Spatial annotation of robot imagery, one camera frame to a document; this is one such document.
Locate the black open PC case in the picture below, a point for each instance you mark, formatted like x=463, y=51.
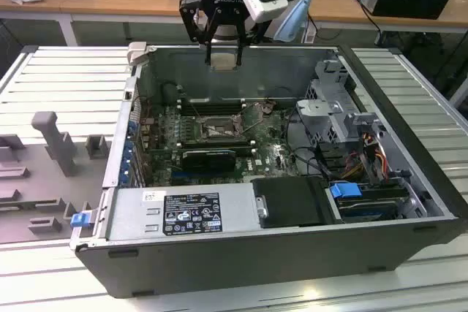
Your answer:
x=219, y=268

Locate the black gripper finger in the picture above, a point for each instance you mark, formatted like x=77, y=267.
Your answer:
x=239, y=39
x=188, y=16

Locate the silver power supply unit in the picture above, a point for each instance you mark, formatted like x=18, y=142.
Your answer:
x=128, y=217

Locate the small square CPU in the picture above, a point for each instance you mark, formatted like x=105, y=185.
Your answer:
x=223, y=61

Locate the green motherboard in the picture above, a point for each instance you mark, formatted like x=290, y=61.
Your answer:
x=263, y=144

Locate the black plastic shroud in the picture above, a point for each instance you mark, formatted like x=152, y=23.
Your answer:
x=289, y=198

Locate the blue case latch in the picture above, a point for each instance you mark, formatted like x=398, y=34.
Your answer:
x=81, y=220

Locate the CPU socket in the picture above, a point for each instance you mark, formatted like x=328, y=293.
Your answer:
x=215, y=127

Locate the pale blue teach pendant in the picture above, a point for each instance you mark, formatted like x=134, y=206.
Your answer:
x=294, y=19

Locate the hard disk in blue carrier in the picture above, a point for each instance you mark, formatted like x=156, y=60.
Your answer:
x=343, y=193

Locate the black graphics card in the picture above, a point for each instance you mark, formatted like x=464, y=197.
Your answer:
x=208, y=160

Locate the white power strip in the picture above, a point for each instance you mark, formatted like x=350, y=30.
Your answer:
x=309, y=34

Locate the blue card retainer clips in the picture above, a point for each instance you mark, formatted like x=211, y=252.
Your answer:
x=127, y=155

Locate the metal drive cage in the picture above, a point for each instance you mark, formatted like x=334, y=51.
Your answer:
x=318, y=111

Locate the round coin cell battery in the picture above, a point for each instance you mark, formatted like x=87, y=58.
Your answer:
x=267, y=108

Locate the black RAM slot row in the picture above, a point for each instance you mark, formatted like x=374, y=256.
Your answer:
x=212, y=107
x=215, y=142

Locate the grey parts rack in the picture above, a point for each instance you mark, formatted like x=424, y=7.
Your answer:
x=36, y=188

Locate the grey case release latch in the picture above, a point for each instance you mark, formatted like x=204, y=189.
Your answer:
x=138, y=52

